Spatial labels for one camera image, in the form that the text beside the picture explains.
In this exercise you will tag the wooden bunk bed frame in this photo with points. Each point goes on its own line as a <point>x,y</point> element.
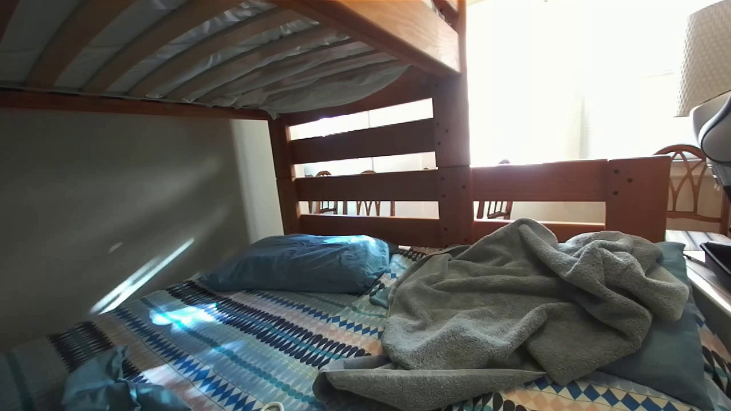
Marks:
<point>454,190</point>

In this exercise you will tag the patterned striped bedspread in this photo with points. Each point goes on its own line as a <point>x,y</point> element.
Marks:
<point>253,343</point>

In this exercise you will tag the cream lampshade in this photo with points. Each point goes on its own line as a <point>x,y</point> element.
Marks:
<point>709,53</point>

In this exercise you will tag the crumpled blue cloth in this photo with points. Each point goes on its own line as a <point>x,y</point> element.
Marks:
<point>115,385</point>

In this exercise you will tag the teal blue cushion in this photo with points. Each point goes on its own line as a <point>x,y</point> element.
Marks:
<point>670,343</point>

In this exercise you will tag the grey towel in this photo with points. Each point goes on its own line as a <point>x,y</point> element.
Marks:
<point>518,305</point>

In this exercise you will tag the blue pillow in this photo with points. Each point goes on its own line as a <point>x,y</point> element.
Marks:
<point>305,264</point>

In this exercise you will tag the striped bunk mattress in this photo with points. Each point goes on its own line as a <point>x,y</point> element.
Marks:
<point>230,53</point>

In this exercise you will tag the wooden arched chair back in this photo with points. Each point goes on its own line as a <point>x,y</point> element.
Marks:
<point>689,187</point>

